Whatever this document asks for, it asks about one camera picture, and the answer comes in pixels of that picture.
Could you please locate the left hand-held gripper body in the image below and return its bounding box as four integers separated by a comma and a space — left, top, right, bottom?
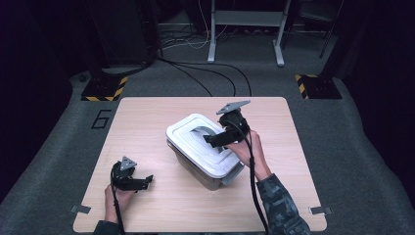
111, 156, 145, 192

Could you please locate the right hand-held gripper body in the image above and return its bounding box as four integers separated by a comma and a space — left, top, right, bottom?
215, 99, 253, 145

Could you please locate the white box lid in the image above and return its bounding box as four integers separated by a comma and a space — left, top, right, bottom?
165, 113, 243, 179

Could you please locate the grey storage box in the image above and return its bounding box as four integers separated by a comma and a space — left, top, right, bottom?
166, 140, 246, 191

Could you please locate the person's left hand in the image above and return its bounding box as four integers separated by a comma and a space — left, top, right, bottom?
104, 184, 138, 224

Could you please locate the person's right hand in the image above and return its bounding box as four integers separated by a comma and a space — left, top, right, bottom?
224, 129, 272, 182

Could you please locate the white metal stand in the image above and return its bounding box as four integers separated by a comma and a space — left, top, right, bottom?
207, 0, 293, 68

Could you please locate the left hand-held gripper cable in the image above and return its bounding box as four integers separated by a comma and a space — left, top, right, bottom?
110, 167, 126, 235

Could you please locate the black floor cable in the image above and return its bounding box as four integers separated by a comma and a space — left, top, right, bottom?
156, 57, 213, 98
182, 61, 253, 98
169, 62, 237, 98

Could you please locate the grey metal table bracket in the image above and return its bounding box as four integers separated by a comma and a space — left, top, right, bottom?
311, 206, 334, 215
69, 205, 92, 215

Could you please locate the black yellow striped base plate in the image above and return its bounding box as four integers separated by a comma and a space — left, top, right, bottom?
80, 75, 129, 102
295, 73, 343, 100

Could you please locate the white floor cable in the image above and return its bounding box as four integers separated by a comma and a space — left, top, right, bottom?
160, 30, 229, 52

